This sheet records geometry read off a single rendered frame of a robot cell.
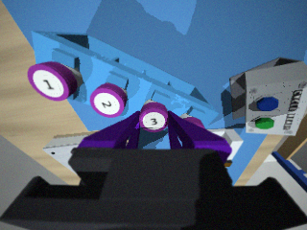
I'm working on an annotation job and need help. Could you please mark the white rectangular console with lamps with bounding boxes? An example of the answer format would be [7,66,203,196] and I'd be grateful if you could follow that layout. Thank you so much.
[208,128,244,168]

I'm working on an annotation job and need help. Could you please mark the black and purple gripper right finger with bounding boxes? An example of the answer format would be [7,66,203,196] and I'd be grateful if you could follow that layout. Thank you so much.
[168,110,232,163]

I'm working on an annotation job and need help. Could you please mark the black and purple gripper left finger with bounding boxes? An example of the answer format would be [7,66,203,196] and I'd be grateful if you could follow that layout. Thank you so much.
[78,110,140,149]

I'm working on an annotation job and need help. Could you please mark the blue work mat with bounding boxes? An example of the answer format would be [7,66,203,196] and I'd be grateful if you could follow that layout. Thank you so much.
[1,0,307,186]

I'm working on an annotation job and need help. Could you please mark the grey key panel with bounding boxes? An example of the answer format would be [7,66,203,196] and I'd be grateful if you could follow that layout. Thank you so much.
[229,57,307,136]

